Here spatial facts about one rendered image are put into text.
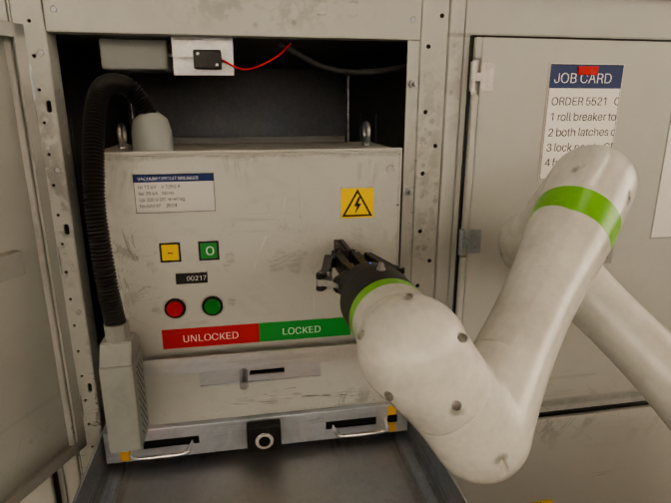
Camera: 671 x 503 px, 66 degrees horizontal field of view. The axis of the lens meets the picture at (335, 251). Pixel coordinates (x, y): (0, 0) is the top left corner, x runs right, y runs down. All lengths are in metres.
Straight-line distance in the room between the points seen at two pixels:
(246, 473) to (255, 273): 0.35
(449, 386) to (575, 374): 0.79
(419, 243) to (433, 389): 0.55
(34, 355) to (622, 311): 0.98
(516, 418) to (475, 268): 0.52
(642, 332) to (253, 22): 0.79
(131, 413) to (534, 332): 0.58
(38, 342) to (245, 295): 0.37
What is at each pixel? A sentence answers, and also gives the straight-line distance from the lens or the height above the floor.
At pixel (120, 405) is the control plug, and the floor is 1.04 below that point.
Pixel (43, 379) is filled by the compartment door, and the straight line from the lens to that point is 1.07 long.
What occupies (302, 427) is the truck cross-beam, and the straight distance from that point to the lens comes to 1.00.
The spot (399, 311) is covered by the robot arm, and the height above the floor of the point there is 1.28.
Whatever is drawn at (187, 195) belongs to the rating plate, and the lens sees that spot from 0.85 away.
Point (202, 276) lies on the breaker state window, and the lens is 0.88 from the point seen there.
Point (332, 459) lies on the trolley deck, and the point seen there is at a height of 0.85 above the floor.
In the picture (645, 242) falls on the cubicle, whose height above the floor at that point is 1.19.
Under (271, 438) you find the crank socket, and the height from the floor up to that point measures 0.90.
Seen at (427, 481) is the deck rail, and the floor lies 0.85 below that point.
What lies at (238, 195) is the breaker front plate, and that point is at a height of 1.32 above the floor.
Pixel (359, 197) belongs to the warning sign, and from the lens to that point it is 0.86.
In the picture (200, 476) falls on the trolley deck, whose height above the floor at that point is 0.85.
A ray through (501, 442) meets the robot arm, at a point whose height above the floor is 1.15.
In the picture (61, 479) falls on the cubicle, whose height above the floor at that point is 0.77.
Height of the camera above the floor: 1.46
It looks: 16 degrees down
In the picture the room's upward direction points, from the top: straight up
